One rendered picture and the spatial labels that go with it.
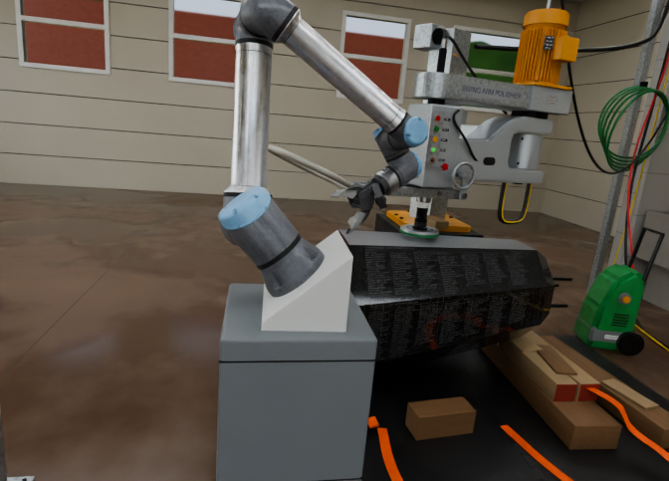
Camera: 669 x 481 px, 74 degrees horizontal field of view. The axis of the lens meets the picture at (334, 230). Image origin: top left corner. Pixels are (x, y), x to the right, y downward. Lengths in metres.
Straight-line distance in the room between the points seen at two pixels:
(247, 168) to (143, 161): 7.19
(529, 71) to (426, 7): 6.23
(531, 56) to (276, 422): 2.31
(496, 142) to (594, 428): 1.47
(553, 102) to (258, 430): 2.29
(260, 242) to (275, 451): 0.56
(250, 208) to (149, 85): 7.31
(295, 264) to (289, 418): 0.40
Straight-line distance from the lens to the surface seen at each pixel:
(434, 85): 2.37
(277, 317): 1.17
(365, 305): 2.12
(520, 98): 2.70
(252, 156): 1.38
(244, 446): 1.31
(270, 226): 1.19
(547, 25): 2.87
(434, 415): 2.25
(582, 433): 2.52
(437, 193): 2.46
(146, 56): 8.46
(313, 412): 1.27
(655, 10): 4.87
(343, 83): 1.39
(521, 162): 2.82
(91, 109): 8.66
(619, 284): 3.62
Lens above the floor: 1.37
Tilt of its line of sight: 13 degrees down
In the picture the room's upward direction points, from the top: 5 degrees clockwise
